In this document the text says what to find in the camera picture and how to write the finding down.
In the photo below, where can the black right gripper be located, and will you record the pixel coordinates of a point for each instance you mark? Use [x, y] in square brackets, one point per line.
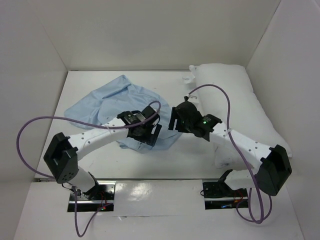
[175, 119]

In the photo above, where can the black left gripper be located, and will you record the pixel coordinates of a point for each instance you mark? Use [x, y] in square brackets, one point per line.
[149, 138]

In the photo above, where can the light blue pillowcase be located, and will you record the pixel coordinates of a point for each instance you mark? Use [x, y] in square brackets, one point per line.
[120, 95]

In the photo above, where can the white pillow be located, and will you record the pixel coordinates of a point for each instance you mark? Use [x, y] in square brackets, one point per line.
[222, 88]

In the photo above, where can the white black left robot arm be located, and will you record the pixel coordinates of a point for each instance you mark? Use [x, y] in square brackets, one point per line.
[64, 152]

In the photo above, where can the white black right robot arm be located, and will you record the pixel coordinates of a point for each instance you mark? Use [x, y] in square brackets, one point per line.
[269, 166]

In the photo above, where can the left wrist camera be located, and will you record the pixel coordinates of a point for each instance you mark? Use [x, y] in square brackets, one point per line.
[149, 114]

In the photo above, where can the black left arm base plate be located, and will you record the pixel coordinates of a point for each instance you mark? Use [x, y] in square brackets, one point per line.
[103, 200]

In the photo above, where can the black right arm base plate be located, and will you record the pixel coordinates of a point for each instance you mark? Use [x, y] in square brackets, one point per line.
[217, 195]

